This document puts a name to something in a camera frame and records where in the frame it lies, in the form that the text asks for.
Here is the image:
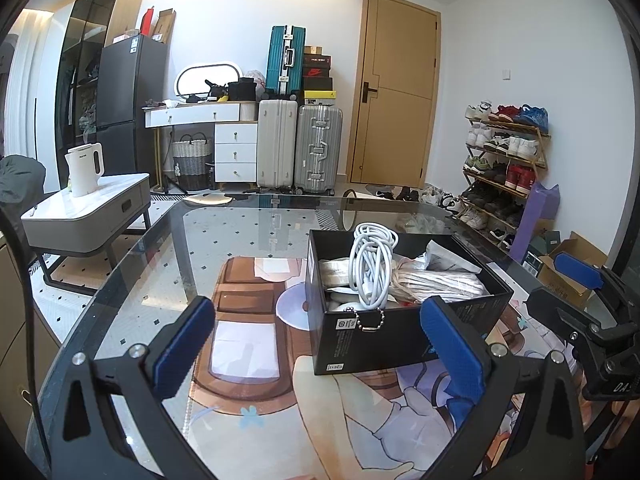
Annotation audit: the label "dark grey refrigerator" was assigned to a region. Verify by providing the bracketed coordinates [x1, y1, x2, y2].
[95, 35, 168, 183]

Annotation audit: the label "wooden door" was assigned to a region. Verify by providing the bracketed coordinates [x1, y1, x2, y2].
[348, 0, 442, 186]

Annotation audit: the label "purple paper bag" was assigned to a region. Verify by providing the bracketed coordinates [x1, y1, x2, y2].
[510, 182, 560, 261]

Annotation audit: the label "silver ball chain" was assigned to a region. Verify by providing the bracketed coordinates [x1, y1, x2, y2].
[354, 307, 387, 333]

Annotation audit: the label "white electric kettle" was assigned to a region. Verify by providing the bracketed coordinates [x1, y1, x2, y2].
[64, 142, 105, 198]

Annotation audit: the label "beige cabinet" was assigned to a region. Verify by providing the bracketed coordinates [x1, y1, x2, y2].
[0, 240, 61, 461]

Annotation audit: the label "open cardboard box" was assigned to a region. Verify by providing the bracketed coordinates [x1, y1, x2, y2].
[537, 232, 608, 311]

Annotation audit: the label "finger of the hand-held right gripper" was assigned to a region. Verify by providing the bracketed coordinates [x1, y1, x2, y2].
[526, 285, 640, 401]
[555, 252, 640, 333]

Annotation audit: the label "red and cardboard boxes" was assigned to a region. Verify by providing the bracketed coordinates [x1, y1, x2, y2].
[141, 7, 176, 43]

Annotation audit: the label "wooden shoe rack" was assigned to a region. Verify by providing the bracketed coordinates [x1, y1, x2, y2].
[459, 102, 551, 253]

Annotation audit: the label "dark green boxes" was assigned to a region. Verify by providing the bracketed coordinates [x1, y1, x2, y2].
[522, 230, 561, 273]

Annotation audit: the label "dark glass cabinet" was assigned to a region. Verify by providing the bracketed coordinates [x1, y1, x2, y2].
[54, 0, 146, 191]

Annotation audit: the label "silver suitcase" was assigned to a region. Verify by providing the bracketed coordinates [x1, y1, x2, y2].
[294, 104, 344, 195]

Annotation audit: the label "teal suitcase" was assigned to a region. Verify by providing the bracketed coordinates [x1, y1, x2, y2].
[265, 25, 307, 96]

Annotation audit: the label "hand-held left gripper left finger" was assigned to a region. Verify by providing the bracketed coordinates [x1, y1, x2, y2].
[50, 296, 217, 480]

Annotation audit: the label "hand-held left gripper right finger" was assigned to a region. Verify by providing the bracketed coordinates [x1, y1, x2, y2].
[419, 296, 588, 480]

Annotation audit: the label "printed cartoon mat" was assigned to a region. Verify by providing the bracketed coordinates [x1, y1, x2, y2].
[185, 255, 591, 480]

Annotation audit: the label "rows of racked shoes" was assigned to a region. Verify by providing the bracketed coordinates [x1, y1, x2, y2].
[460, 101, 550, 251]

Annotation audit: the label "white suitcase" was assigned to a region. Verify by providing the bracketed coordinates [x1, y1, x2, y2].
[256, 99, 299, 193]

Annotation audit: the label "dark cloth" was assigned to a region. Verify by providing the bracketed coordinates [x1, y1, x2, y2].
[0, 156, 46, 206]

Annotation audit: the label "bagged white rope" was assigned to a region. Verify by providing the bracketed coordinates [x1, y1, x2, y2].
[390, 255, 488, 303]

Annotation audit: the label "black cardboard box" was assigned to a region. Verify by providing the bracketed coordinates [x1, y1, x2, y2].
[306, 229, 515, 377]

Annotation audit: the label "oval vanity mirror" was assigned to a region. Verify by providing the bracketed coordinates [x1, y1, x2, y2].
[175, 62, 242, 102]

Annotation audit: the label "woven laundry basket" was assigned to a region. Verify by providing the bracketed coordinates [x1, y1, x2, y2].
[172, 132, 210, 192]

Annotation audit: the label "black bag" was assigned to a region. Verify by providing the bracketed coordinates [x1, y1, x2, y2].
[227, 80, 257, 102]

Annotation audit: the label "scattered loose shoes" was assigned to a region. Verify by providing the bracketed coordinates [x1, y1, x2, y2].
[367, 185, 466, 211]

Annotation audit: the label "white vanity desk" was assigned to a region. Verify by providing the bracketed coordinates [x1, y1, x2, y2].
[145, 101, 259, 193]

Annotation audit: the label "white cable coil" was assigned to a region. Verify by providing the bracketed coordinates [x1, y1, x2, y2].
[348, 223, 400, 311]

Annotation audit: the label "cream oval floor mat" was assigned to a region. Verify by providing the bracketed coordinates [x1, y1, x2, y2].
[182, 191, 233, 206]

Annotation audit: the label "grey side table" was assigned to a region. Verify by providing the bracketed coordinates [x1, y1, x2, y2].
[21, 172, 152, 291]

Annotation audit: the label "white round disc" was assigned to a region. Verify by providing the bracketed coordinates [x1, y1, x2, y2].
[276, 282, 312, 331]

